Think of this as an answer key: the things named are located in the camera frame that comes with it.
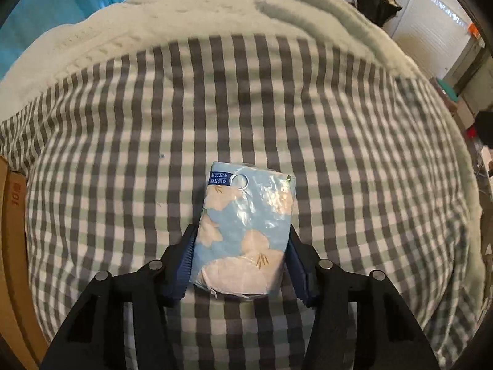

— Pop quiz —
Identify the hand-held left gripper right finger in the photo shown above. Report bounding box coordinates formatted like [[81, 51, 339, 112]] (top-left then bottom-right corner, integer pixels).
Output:
[[284, 225, 442, 370]]

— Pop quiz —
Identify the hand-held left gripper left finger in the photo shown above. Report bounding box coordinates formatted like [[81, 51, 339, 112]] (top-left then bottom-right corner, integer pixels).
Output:
[[40, 223, 198, 370]]

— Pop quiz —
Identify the light blue tissue packet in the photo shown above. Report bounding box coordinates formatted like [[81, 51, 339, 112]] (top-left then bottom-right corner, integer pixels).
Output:
[[189, 160, 297, 301]]

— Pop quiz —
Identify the brown cardboard box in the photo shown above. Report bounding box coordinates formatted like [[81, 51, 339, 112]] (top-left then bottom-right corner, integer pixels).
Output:
[[0, 156, 49, 370]]

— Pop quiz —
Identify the grey white checked cloth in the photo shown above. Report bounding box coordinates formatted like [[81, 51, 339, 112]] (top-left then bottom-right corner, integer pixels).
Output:
[[0, 33, 479, 370]]

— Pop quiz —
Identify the pale green knitted blanket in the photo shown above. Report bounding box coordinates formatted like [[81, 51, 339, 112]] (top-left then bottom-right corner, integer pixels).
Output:
[[0, 0, 488, 291]]

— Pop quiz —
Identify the white wardrobe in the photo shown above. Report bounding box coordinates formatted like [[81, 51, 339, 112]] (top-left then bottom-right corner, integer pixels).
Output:
[[381, 0, 487, 86]]

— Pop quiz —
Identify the blue curtain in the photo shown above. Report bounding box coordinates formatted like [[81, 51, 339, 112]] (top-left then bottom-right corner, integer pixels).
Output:
[[0, 0, 164, 82]]

